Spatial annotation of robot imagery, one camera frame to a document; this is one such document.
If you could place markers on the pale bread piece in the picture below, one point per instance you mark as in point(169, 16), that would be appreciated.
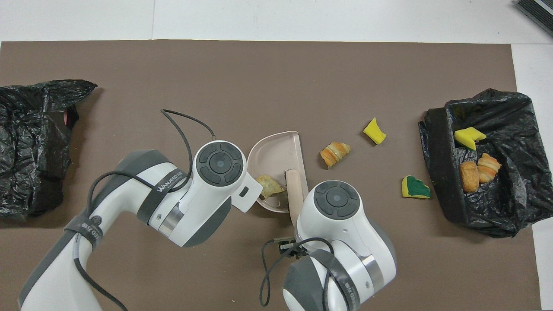
point(270, 185)

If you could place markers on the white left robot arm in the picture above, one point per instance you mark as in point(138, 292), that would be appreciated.
point(203, 190)

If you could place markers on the brown bread chunk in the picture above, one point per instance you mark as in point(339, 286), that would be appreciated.
point(469, 177)

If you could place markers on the beige plastic dustpan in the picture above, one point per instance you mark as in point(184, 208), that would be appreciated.
point(276, 155)

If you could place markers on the beige hand brush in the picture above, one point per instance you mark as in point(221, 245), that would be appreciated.
point(296, 194)

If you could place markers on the brown table mat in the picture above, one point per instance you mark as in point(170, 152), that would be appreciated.
point(259, 65)

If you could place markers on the pink bin under bag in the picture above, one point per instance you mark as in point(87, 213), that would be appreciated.
point(66, 117)

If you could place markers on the plain yellow sponge piece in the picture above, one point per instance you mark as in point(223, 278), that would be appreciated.
point(374, 131)

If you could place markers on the orange striped croissant piece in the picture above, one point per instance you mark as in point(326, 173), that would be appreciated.
point(335, 154)
point(489, 168)

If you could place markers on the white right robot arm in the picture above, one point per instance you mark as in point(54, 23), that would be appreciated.
point(345, 233)

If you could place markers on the green and yellow sponge piece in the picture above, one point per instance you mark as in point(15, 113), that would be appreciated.
point(468, 137)
point(414, 188)

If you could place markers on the open black bag lined bin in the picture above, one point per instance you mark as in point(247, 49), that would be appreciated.
point(510, 203)

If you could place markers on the dark ribbed box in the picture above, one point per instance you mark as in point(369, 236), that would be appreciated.
point(538, 11)

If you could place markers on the crumpled black bag over bin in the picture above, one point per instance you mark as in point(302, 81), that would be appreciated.
point(30, 151)

